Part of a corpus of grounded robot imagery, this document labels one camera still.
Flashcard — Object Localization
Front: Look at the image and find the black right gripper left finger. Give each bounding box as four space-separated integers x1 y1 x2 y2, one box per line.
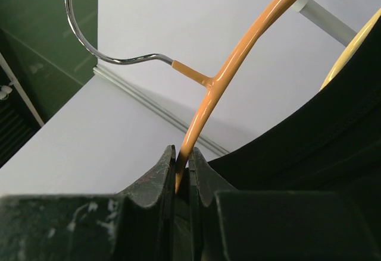
1 146 176 260

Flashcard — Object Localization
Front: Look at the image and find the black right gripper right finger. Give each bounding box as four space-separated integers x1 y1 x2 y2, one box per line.
189 149 380 260

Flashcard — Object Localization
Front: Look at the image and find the black t-shirt white trim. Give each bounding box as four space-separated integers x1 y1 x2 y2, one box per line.
207 21 381 193

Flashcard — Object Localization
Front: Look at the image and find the orange hanger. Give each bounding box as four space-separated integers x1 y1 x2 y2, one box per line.
64 0 296 193

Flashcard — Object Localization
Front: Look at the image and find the yellow hanger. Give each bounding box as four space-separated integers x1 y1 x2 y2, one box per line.
320 10 380 91

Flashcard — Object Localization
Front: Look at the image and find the metal clothes rack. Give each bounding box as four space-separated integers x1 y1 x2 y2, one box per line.
291 0 357 46

